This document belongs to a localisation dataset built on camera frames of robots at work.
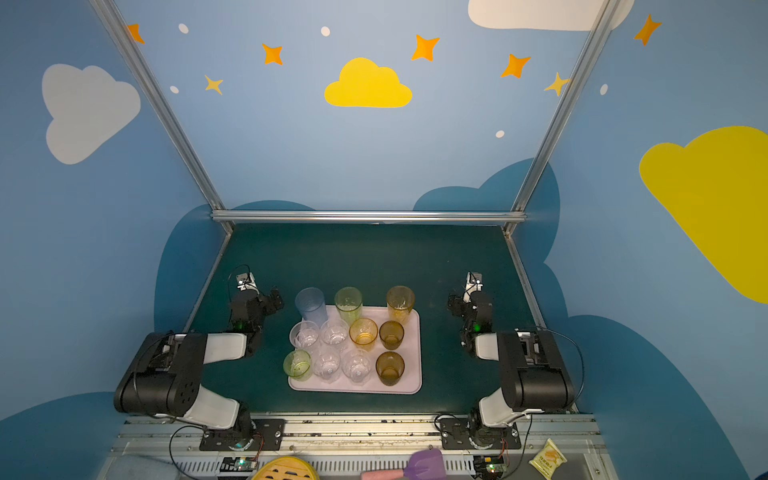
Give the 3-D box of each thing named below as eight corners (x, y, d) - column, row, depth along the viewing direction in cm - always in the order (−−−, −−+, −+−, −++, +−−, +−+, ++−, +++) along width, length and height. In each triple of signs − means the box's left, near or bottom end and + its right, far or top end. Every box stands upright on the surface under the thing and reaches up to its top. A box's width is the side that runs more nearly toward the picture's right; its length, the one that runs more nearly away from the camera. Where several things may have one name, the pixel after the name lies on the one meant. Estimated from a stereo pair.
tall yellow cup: (383, 320, 97) (384, 297, 86) (392, 305, 100) (393, 281, 89) (405, 330, 94) (407, 308, 83) (413, 314, 98) (416, 291, 87)
